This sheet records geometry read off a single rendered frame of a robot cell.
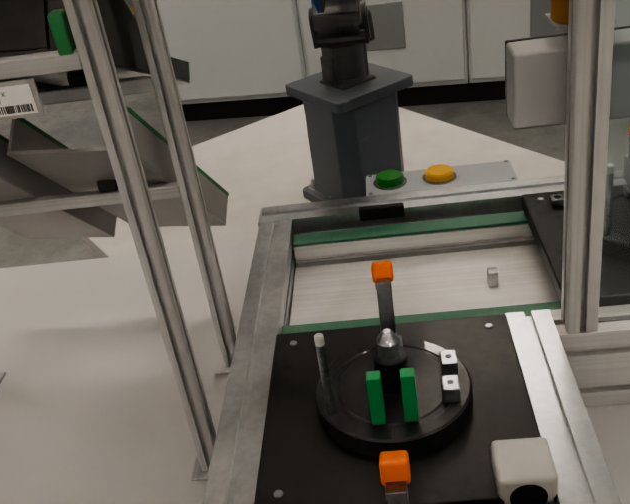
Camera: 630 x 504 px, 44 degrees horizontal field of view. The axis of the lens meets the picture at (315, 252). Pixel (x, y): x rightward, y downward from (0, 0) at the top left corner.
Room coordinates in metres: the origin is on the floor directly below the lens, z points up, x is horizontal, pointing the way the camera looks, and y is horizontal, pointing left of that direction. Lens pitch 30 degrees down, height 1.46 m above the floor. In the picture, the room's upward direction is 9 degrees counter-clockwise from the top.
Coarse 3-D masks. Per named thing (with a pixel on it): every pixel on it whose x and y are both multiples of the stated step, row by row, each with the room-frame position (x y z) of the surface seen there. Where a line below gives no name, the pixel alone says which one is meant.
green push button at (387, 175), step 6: (378, 174) 1.02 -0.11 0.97; (384, 174) 1.02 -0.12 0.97; (390, 174) 1.01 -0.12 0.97; (396, 174) 1.01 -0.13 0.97; (402, 174) 1.01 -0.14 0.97; (378, 180) 1.00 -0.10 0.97; (384, 180) 1.00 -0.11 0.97; (390, 180) 0.99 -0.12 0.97; (396, 180) 0.99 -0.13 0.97; (402, 180) 1.00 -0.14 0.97; (384, 186) 0.99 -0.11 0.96; (390, 186) 0.99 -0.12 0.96
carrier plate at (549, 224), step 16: (544, 192) 0.89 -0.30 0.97; (560, 192) 0.88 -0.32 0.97; (528, 208) 0.86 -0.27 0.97; (544, 208) 0.85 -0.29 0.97; (560, 208) 0.84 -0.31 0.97; (544, 224) 0.81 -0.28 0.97; (560, 224) 0.81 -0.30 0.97; (544, 240) 0.78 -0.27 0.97; (560, 240) 0.77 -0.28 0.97; (544, 256) 0.76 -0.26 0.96; (560, 256) 0.74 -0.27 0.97; (560, 272) 0.71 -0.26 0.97; (560, 288) 0.68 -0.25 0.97
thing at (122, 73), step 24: (0, 0) 0.68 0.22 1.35; (24, 0) 0.67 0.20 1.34; (48, 0) 0.67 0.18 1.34; (120, 0) 0.78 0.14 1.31; (0, 24) 0.67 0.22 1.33; (24, 24) 0.66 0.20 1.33; (48, 24) 0.66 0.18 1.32; (120, 24) 0.77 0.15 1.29; (0, 48) 0.66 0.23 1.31; (24, 48) 0.66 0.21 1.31; (48, 48) 0.65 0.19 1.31; (120, 48) 0.76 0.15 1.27; (72, 72) 0.77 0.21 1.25; (120, 72) 0.78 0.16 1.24; (144, 72) 0.79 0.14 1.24
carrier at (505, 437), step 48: (288, 336) 0.67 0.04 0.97; (336, 336) 0.66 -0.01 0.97; (384, 336) 0.54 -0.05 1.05; (432, 336) 0.63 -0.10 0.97; (480, 336) 0.62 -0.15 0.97; (288, 384) 0.59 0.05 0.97; (336, 384) 0.56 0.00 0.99; (384, 384) 0.54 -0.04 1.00; (432, 384) 0.54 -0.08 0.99; (480, 384) 0.55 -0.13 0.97; (288, 432) 0.53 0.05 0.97; (336, 432) 0.51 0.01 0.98; (384, 432) 0.49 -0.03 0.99; (432, 432) 0.48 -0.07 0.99; (480, 432) 0.49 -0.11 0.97; (528, 432) 0.48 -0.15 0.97; (288, 480) 0.47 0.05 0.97; (336, 480) 0.46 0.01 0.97; (432, 480) 0.45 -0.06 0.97; (480, 480) 0.44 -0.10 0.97; (528, 480) 0.42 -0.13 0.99
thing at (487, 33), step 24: (480, 0) 3.65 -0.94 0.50; (504, 0) 3.62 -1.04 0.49; (528, 0) 3.59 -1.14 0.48; (480, 24) 3.65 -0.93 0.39; (504, 24) 3.62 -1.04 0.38; (528, 24) 3.59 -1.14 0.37; (480, 48) 3.65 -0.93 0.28; (504, 48) 3.62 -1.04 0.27; (480, 72) 3.65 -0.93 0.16; (504, 72) 3.62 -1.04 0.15; (480, 96) 3.68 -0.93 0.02; (504, 96) 3.65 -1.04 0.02
